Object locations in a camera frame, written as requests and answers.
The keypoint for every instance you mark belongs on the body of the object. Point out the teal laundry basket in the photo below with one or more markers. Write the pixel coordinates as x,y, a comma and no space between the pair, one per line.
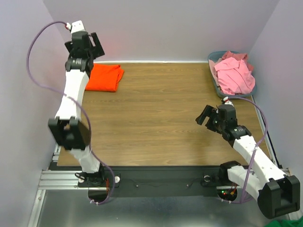
215,56

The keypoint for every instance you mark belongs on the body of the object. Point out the right aluminium side rail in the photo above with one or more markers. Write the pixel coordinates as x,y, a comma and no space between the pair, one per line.
267,139

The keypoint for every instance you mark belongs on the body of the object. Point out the green cloth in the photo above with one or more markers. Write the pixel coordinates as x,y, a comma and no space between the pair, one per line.
286,223

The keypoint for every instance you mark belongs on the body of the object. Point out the orange t shirt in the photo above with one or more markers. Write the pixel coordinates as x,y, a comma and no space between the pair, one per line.
104,78

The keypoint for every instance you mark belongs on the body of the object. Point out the aluminium frame rail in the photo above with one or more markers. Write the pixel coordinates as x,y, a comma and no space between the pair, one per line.
59,179

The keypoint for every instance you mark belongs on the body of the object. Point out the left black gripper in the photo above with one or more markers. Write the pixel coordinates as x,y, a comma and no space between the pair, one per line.
99,50

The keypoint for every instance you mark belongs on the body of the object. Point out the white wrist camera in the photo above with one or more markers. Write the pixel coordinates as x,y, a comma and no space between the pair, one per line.
227,101
74,27

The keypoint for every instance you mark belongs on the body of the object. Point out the dusty pink t shirt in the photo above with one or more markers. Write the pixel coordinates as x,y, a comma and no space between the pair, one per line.
238,57

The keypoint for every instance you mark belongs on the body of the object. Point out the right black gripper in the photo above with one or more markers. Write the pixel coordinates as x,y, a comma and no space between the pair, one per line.
211,120

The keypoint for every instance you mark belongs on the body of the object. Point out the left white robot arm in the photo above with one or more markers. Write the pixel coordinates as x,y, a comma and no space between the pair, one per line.
66,127

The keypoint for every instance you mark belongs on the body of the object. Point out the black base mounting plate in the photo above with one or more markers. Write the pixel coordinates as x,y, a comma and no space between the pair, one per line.
108,188

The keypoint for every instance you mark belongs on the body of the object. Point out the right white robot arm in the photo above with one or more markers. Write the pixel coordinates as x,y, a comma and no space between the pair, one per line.
276,193

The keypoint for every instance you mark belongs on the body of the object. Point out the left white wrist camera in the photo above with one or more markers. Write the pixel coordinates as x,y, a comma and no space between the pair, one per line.
74,27

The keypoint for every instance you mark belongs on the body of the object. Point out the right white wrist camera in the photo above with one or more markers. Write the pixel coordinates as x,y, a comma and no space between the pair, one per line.
227,101

